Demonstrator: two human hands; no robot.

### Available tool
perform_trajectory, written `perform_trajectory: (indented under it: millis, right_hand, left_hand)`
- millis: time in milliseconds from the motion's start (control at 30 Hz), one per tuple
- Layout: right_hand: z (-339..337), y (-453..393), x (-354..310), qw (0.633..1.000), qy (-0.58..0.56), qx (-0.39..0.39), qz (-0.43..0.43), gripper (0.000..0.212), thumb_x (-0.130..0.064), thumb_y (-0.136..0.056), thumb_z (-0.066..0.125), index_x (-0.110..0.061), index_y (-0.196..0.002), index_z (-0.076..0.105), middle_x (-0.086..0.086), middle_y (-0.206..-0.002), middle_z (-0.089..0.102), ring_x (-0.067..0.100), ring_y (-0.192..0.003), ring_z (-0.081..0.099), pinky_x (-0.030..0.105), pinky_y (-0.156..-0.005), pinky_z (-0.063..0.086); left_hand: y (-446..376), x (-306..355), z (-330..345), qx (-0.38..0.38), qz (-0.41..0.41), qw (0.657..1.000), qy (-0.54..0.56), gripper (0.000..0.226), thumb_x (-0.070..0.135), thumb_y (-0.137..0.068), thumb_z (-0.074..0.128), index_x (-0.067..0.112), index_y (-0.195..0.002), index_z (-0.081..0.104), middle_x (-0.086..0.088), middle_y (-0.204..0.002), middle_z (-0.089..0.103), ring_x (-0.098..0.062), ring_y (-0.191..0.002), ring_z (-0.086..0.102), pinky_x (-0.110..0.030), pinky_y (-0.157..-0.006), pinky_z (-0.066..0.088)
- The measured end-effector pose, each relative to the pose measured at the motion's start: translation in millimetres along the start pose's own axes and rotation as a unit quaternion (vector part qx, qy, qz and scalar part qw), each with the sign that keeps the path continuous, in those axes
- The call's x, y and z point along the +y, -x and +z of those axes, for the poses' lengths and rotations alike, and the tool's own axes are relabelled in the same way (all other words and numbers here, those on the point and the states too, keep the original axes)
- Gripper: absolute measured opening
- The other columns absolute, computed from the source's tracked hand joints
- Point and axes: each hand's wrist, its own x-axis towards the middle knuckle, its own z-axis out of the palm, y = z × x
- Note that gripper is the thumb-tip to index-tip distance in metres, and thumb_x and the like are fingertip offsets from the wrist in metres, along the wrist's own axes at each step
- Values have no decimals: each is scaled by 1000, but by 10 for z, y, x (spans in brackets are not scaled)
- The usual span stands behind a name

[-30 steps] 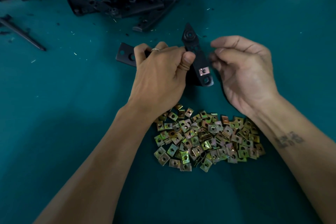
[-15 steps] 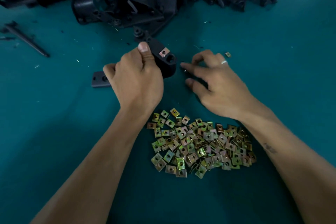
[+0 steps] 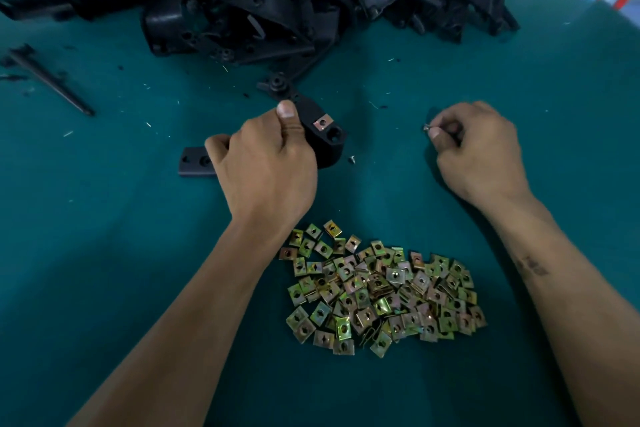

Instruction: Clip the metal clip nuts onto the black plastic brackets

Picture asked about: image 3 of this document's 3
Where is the person's right hand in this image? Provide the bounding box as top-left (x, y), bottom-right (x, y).
top-left (425, 101), bottom-right (531, 213)

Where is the person's left hand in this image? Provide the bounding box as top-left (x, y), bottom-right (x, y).
top-left (205, 99), bottom-right (319, 243)

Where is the black plastic bracket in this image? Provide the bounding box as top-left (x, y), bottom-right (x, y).
top-left (180, 91), bottom-right (348, 177)

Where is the pile of brass clip nuts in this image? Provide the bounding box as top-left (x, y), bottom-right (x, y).
top-left (278, 220), bottom-right (489, 358)

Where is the pile of black plastic brackets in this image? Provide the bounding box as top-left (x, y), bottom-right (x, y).
top-left (0, 0), bottom-right (521, 95)

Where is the person's right forearm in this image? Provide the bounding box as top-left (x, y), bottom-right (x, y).
top-left (490, 191), bottom-right (640, 427)

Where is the person's left forearm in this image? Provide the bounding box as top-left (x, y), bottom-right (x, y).
top-left (70, 222), bottom-right (301, 427)

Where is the green table cloth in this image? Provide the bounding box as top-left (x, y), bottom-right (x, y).
top-left (0, 0), bottom-right (640, 427)

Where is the thin black plastic strip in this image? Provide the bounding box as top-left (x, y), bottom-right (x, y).
top-left (5, 44), bottom-right (96, 117)

